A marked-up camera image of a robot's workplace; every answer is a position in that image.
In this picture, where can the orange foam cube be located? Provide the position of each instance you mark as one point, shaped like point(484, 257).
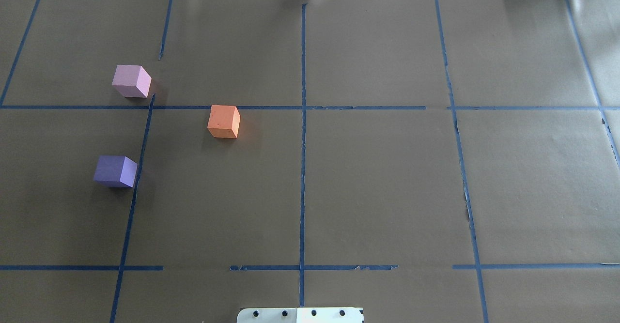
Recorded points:
point(224, 121)

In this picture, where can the purple foam cube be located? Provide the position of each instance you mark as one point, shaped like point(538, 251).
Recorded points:
point(115, 171)

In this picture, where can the pink foam cube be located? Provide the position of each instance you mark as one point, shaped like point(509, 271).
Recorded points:
point(131, 81)

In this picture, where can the brown paper table cover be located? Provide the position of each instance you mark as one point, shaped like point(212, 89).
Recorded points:
point(431, 161)

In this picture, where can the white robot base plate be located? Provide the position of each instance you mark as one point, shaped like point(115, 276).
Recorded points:
point(301, 315)

